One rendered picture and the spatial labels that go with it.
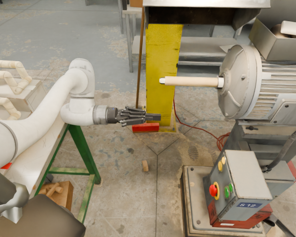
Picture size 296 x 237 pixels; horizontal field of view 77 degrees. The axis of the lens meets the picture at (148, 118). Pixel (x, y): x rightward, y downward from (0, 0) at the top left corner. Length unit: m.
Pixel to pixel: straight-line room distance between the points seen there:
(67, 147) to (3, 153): 1.74
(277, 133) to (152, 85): 1.22
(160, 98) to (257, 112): 1.30
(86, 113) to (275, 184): 0.83
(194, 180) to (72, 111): 1.04
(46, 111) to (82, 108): 0.26
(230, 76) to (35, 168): 0.83
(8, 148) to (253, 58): 0.64
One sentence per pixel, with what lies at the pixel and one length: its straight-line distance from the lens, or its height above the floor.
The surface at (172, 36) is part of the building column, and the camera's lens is 1.55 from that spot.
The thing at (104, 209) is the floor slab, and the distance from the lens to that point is 1.75.
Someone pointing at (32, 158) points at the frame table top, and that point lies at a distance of 0.97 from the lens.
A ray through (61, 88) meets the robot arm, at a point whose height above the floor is 1.26.
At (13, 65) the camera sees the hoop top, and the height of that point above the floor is 1.20.
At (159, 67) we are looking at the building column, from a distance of 1.66.
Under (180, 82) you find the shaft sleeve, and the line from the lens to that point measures 0.67.
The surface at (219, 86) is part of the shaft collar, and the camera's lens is 0.69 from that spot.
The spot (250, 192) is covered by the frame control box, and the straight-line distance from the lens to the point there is 0.62.
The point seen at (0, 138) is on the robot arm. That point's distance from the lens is 0.44.
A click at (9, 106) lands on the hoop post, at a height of 1.10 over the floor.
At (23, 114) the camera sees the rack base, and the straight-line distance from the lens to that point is 1.04.
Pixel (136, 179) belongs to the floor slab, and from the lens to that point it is 1.81.
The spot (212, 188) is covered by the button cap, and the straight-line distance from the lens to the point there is 0.74.
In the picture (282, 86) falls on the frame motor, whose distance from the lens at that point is 0.67.
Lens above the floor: 1.63
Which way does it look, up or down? 46 degrees down
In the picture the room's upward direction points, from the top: straight up
